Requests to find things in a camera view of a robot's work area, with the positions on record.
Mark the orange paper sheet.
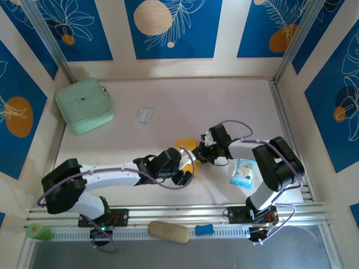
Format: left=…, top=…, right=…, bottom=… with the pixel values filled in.
left=176, top=138, right=200, bottom=182

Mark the blue white tissue packet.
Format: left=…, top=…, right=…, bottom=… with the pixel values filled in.
left=229, top=158, right=255, bottom=191

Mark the beige oblong case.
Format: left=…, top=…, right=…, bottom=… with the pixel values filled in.
left=148, top=220, right=191, bottom=244

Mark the blue bone-shaped eraser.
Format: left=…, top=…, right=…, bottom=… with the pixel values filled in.
left=195, top=224, right=215, bottom=236

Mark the small clear plastic packet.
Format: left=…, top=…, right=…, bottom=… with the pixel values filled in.
left=134, top=106, right=155, bottom=124

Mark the mint green zip case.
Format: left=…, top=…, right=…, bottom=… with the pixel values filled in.
left=54, top=77, right=116, bottom=136

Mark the green bottle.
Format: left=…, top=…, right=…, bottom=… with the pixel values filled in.
left=25, top=222, right=56, bottom=242

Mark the aluminium rail frame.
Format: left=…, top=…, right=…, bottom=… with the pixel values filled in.
left=26, top=202, right=339, bottom=226

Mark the purple cable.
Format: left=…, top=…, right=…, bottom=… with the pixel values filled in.
left=215, top=119, right=298, bottom=244
left=37, top=165, right=186, bottom=254

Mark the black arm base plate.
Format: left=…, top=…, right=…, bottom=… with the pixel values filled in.
left=77, top=208, right=130, bottom=228
left=227, top=206, right=278, bottom=225

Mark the slotted grey cable duct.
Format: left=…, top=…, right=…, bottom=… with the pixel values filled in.
left=52, top=225, right=252, bottom=242

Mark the aluminium side rail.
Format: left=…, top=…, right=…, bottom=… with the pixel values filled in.
left=268, top=80, right=314, bottom=202

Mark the black controller board with wires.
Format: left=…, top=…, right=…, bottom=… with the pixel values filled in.
left=89, top=225, right=113, bottom=247
left=248, top=225, right=281, bottom=247

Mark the blue floral wall poster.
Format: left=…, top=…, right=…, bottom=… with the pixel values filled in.
left=292, top=0, right=359, bottom=76
left=36, top=0, right=114, bottom=62
left=304, top=24, right=359, bottom=174
left=125, top=0, right=223, bottom=60
left=0, top=0, right=59, bottom=81
left=0, top=40, right=48, bottom=180
left=237, top=0, right=312, bottom=59

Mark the aluminium corner post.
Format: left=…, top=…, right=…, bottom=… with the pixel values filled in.
left=272, top=0, right=328, bottom=85
left=20, top=0, right=77, bottom=84

